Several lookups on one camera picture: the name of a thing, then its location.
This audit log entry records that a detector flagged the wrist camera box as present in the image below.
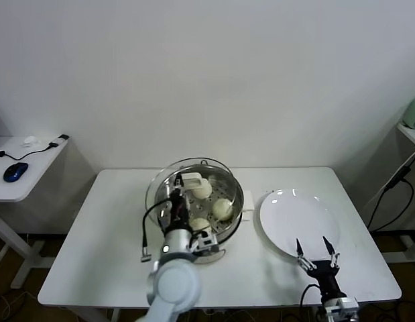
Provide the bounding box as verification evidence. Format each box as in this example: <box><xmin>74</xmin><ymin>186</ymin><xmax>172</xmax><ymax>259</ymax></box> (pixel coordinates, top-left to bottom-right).
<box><xmin>322</xmin><ymin>297</ymin><xmax>361</xmax><ymax>318</ymax></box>
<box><xmin>189</xmin><ymin>229</ymin><xmax>221</xmax><ymax>256</ymax></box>

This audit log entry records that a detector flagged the blue computer mouse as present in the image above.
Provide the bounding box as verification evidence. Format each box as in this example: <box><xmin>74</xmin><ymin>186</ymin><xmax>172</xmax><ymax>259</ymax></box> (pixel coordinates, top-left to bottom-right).
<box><xmin>2</xmin><ymin>161</ymin><xmax>29</xmax><ymax>183</ymax></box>

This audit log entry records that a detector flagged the white round plate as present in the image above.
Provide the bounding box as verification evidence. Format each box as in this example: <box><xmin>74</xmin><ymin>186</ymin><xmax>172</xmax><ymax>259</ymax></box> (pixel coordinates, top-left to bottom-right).
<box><xmin>259</xmin><ymin>189</ymin><xmax>341</xmax><ymax>262</ymax></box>

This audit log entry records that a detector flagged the white steamed baozi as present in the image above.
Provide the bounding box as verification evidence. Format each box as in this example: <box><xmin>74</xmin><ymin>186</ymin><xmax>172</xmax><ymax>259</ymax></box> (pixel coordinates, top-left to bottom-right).
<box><xmin>192</xmin><ymin>179</ymin><xmax>213</xmax><ymax>199</ymax></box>
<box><xmin>189</xmin><ymin>217</ymin><xmax>210</xmax><ymax>232</ymax></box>
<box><xmin>212</xmin><ymin>198</ymin><xmax>234</xmax><ymax>221</ymax></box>

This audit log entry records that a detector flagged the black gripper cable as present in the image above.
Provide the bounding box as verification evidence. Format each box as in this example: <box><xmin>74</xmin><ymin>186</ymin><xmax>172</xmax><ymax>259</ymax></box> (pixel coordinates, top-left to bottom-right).
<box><xmin>141</xmin><ymin>197</ymin><xmax>173</xmax><ymax>263</ymax></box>
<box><xmin>300</xmin><ymin>284</ymin><xmax>322</xmax><ymax>308</ymax></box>

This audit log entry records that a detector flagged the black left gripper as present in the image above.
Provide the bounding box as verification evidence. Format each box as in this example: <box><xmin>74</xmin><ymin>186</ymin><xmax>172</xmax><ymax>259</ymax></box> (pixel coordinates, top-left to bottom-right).
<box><xmin>166</xmin><ymin>173</ymin><xmax>192</xmax><ymax>232</ymax></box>

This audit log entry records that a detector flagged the pale green appliance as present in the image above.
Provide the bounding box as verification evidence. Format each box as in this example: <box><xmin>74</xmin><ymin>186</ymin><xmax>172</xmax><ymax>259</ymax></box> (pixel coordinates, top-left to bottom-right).
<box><xmin>402</xmin><ymin>94</ymin><xmax>415</xmax><ymax>130</ymax></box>

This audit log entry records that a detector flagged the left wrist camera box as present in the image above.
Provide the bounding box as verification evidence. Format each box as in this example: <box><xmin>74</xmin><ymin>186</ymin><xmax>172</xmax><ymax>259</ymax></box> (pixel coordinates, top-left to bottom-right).
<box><xmin>189</xmin><ymin>229</ymin><xmax>221</xmax><ymax>256</ymax></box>

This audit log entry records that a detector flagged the black cable with plug block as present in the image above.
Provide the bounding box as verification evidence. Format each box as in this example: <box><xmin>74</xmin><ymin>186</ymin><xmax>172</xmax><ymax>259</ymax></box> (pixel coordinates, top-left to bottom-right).
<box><xmin>366</xmin><ymin>163</ymin><xmax>415</xmax><ymax>232</ymax></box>

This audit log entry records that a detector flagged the stainless steel steamer basket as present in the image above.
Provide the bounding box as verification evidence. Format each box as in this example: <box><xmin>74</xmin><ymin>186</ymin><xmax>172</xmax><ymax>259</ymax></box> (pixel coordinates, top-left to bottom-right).
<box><xmin>146</xmin><ymin>164</ymin><xmax>255</xmax><ymax>239</ymax></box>

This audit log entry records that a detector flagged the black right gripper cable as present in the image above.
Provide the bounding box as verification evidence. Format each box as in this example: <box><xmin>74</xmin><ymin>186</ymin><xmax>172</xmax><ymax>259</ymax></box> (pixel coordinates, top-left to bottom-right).
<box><xmin>300</xmin><ymin>284</ymin><xmax>322</xmax><ymax>308</ymax></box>

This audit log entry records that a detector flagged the glass lid with white handle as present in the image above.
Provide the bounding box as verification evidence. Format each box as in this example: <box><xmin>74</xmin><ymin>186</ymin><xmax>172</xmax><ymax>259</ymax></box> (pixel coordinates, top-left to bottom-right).
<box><xmin>145</xmin><ymin>156</ymin><xmax>237</xmax><ymax>237</ymax></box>

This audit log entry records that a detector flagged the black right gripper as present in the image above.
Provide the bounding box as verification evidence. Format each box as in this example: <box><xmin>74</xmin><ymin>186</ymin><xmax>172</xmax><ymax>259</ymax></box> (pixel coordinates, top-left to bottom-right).
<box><xmin>295</xmin><ymin>235</ymin><xmax>345</xmax><ymax>298</ymax></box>

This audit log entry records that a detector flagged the black cable with adapter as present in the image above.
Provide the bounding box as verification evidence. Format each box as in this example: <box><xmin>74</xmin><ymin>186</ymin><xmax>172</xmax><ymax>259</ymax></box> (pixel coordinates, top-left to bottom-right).
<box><xmin>0</xmin><ymin>133</ymin><xmax>70</xmax><ymax>161</ymax></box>

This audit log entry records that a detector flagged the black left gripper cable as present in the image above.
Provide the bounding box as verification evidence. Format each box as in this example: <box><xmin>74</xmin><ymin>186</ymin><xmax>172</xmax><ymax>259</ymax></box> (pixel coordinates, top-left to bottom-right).
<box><xmin>141</xmin><ymin>197</ymin><xmax>173</xmax><ymax>263</ymax></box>

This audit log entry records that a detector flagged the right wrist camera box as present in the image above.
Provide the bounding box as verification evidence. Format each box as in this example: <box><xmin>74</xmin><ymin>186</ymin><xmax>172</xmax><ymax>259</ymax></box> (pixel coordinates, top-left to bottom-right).
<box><xmin>322</xmin><ymin>297</ymin><xmax>361</xmax><ymax>318</ymax></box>

